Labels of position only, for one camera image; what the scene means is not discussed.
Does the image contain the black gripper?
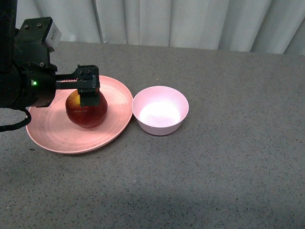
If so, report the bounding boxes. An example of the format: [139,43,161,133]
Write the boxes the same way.
[0,17,100,109]

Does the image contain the red apple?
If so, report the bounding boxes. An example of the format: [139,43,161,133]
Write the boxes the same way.
[65,90,108,129]

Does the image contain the pink plate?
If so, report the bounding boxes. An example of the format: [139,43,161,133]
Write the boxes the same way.
[26,75,133,154]

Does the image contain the pink bowl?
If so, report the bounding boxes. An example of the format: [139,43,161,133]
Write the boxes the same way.
[132,86,189,136]

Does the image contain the white curtain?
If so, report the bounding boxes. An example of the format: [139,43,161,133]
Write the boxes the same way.
[16,0,305,55]

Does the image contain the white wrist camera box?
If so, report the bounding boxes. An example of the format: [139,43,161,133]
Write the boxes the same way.
[44,21,62,52]

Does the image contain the black cable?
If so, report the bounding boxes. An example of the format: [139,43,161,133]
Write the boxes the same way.
[0,108,32,133]

